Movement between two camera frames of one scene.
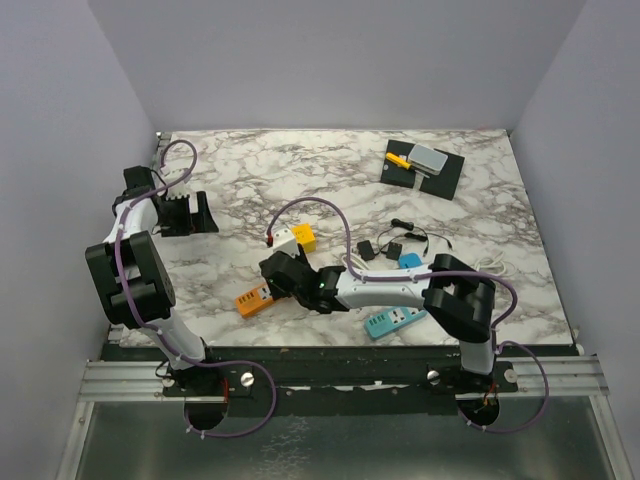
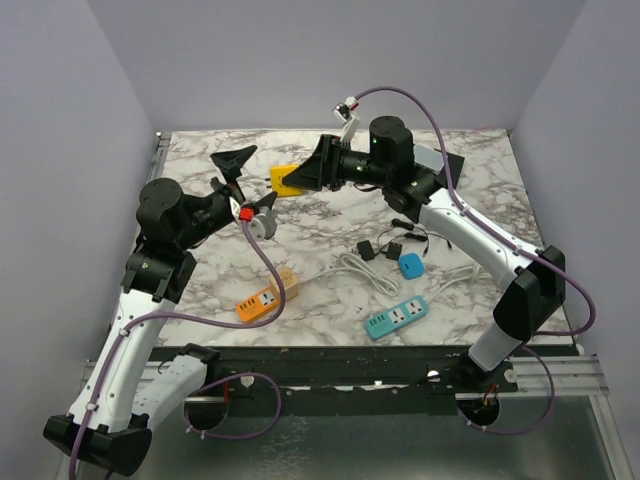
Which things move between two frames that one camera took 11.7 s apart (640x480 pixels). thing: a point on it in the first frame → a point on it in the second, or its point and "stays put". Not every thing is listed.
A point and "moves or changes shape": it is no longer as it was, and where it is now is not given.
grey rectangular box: (427, 159) stays put
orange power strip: (254, 300) moves or changes shape
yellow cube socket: (305, 236) → (277, 171)
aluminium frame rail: (551, 377) stays put
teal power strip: (392, 320) stays put
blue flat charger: (409, 260) stays put
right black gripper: (298, 262) → (321, 170)
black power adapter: (365, 250) stays put
